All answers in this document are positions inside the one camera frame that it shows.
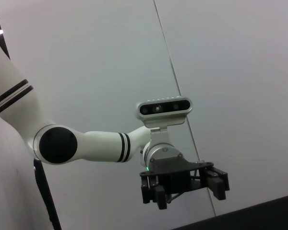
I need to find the left gripper cable with connector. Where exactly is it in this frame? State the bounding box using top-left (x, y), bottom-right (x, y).
top-left (166, 167), bottom-right (200, 205)

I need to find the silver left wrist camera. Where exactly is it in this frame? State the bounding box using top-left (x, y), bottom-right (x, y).
top-left (136, 96), bottom-right (193, 145)

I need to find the black torso cable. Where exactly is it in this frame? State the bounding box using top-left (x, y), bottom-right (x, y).
top-left (33, 158), bottom-right (62, 230)

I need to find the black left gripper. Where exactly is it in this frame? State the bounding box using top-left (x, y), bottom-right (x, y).
top-left (139, 154), bottom-right (231, 211)

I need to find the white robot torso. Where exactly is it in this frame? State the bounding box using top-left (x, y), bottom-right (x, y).
top-left (0, 111), bottom-right (53, 230)

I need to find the black tablecloth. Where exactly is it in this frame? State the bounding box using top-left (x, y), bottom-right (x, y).
top-left (172, 193), bottom-right (288, 230)

